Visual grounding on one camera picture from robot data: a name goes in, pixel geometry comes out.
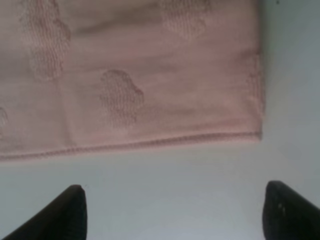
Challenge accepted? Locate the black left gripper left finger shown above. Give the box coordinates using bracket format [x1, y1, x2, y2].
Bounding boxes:
[4, 184, 88, 240]

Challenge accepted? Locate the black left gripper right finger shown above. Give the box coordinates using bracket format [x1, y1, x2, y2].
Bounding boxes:
[262, 180, 320, 240]

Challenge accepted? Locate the pink towel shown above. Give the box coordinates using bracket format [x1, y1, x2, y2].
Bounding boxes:
[0, 0, 265, 161]

